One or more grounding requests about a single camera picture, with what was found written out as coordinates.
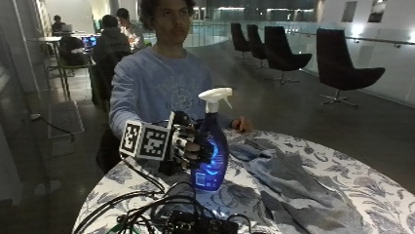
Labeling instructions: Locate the blue spray bottle white trigger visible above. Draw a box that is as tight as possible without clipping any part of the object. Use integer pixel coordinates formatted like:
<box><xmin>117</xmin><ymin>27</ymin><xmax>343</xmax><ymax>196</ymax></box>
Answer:
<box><xmin>187</xmin><ymin>87</ymin><xmax>234</xmax><ymax>193</ymax></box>

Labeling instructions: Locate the white cube with black markers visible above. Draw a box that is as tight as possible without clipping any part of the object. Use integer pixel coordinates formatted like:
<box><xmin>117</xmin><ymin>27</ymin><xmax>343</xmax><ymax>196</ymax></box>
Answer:
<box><xmin>118</xmin><ymin>119</ymin><xmax>172</xmax><ymax>162</ymax></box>

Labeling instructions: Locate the grey towel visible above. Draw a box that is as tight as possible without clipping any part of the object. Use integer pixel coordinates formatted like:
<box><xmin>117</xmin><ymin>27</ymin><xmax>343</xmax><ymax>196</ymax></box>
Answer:
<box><xmin>227</xmin><ymin>137</ymin><xmax>371</xmax><ymax>234</ymax></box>

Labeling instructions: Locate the black electronics box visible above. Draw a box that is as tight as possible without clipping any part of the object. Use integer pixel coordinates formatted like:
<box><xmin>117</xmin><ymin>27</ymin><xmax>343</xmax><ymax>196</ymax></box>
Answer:
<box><xmin>164</xmin><ymin>210</ymin><xmax>239</xmax><ymax>234</ymax></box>

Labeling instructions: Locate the the person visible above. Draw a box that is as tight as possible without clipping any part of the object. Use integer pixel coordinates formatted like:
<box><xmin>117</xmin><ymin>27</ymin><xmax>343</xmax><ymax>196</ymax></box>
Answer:
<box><xmin>94</xmin><ymin>0</ymin><xmax>254</xmax><ymax>175</ymax></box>

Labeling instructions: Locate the black swivel lounge chair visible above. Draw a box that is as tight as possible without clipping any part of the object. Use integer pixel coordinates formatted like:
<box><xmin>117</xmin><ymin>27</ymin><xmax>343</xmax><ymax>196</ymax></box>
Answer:
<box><xmin>230</xmin><ymin>21</ymin><xmax>251</xmax><ymax>60</ymax></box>
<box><xmin>263</xmin><ymin>25</ymin><xmax>313</xmax><ymax>86</ymax></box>
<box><xmin>315</xmin><ymin>27</ymin><xmax>387</xmax><ymax>108</ymax></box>
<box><xmin>246</xmin><ymin>23</ymin><xmax>269</xmax><ymax>69</ymax></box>

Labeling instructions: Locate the white blue floral tablecloth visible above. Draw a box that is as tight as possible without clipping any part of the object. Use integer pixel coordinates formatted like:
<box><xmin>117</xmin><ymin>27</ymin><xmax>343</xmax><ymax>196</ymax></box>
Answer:
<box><xmin>71</xmin><ymin>128</ymin><xmax>415</xmax><ymax>234</ymax></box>

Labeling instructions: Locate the glass balustrade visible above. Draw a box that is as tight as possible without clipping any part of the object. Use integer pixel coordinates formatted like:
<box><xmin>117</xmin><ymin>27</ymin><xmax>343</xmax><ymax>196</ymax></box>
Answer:
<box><xmin>182</xmin><ymin>19</ymin><xmax>232</xmax><ymax>49</ymax></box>

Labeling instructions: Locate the grey floor mat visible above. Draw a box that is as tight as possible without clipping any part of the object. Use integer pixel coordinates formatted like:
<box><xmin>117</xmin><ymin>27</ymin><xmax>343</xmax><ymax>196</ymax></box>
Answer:
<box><xmin>45</xmin><ymin>99</ymin><xmax>85</xmax><ymax>139</ymax></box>

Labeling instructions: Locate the glowing blue screen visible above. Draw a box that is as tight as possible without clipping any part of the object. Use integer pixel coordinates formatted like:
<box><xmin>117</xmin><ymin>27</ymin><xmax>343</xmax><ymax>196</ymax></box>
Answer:
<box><xmin>79</xmin><ymin>35</ymin><xmax>98</xmax><ymax>51</ymax></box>

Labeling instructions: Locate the dark chair with green legs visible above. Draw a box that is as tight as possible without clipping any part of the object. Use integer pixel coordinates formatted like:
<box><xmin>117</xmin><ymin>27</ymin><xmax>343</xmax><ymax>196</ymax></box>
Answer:
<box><xmin>57</xmin><ymin>35</ymin><xmax>97</xmax><ymax>101</ymax></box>

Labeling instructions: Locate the tall round bar table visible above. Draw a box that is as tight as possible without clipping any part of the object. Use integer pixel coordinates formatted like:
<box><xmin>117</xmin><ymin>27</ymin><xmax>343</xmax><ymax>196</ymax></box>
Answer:
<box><xmin>35</xmin><ymin>35</ymin><xmax>73</xmax><ymax>101</ymax></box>

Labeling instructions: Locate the bundle of black cables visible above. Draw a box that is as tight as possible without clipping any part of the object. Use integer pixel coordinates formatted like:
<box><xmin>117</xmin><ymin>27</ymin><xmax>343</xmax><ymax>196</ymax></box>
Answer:
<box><xmin>73</xmin><ymin>151</ymin><xmax>254</xmax><ymax>234</ymax></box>

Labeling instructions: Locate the black floor cable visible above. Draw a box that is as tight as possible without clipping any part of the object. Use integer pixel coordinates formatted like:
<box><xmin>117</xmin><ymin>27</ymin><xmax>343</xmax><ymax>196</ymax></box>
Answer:
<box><xmin>27</xmin><ymin>112</ymin><xmax>78</xmax><ymax>144</ymax></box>

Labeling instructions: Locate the metal wall handrail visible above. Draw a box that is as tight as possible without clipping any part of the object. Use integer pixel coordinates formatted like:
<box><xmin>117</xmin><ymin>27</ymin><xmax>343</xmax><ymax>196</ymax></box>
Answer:
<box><xmin>284</xmin><ymin>29</ymin><xmax>415</xmax><ymax>49</ymax></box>

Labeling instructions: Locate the framed wall picture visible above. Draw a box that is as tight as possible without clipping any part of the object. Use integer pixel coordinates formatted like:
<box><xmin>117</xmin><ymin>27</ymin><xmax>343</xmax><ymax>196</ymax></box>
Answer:
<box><xmin>339</xmin><ymin>0</ymin><xmax>359</xmax><ymax>23</ymax></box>
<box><xmin>367</xmin><ymin>0</ymin><xmax>389</xmax><ymax>24</ymax></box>

